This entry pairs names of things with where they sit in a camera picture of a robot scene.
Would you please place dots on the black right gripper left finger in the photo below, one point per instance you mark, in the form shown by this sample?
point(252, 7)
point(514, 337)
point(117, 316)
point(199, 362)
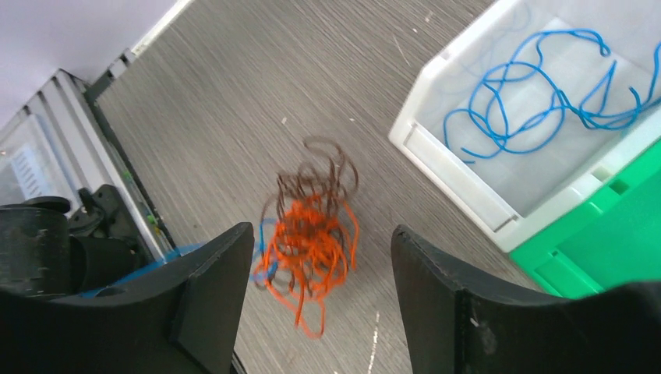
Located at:
point(182, 317)

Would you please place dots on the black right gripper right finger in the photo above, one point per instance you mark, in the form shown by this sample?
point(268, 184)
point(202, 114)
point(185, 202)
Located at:
point(461, 319)

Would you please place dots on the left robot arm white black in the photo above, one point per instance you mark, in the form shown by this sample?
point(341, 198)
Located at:
point(50, 250)

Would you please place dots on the green plastic bin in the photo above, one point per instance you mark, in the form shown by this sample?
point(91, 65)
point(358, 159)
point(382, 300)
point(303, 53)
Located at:
point(610, 239)

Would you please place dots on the white plastic bin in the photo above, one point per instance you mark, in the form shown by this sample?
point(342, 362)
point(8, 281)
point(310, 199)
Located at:
point(512, 118)

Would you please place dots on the aluminium frame rail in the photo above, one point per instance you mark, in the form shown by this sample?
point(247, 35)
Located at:
point(59, 141)

